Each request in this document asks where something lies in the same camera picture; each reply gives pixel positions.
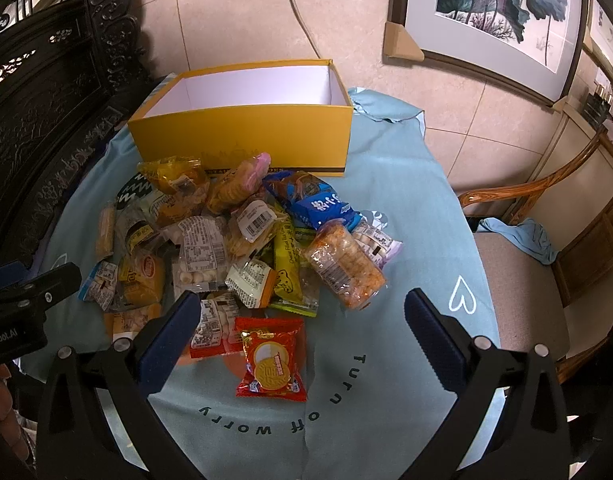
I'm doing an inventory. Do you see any yellow cardboard box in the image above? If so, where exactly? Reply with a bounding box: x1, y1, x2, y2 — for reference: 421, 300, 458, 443
128, 60, 353, 176

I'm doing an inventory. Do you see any clear rice cracker pack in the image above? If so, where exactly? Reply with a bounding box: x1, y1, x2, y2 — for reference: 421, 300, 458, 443
302, 219, 387, 310

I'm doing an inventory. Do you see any clear white candy bag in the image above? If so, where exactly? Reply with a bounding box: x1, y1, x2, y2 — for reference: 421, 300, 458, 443
163, 214, 229, 298

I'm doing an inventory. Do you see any dark carved wooden furniture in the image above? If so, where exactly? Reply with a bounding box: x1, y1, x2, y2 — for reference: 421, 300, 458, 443
0, 0, 154, 266

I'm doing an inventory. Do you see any blue cloth on chair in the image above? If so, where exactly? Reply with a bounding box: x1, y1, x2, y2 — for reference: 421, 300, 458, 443
477, 217, 558, 266

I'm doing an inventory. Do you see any framed lotus painting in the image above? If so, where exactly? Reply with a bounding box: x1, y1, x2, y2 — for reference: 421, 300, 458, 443
383, 0, 588, 105

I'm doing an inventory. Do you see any orange yellow snack packet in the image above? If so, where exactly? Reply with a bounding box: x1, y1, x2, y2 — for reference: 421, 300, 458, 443
137, 156, 211, 206

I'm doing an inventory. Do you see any red round-cookie snack packet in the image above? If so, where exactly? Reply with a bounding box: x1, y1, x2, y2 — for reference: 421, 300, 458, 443
235, 318, 307, 402

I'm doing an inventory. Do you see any light blue tablecloth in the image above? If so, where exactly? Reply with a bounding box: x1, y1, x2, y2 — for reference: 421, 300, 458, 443
23, 86, 505, 480

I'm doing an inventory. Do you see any person's left hand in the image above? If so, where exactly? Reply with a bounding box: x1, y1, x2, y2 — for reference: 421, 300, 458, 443
0, 364, 30, 463

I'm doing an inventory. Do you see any blue snack bag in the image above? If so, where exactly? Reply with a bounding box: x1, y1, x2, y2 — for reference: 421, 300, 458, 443
263, 170, 361, 231

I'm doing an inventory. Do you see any purple white snack packet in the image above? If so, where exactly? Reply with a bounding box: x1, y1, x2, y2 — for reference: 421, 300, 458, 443
352, 220, 403, 270

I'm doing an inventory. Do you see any wooden armchair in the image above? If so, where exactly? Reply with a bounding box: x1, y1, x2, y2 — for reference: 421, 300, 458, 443
458, 128, 613, 382

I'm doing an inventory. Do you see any white wall cable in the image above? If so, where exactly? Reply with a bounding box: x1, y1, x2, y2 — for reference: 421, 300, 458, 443
281, 0, 323, 60

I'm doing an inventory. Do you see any yellow green snack packet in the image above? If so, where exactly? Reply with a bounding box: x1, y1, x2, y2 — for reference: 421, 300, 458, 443
268, 217, 320, 318

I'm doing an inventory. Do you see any pink cookie snack pack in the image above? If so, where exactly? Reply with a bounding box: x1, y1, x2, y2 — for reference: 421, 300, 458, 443
206, 153, 271, 214

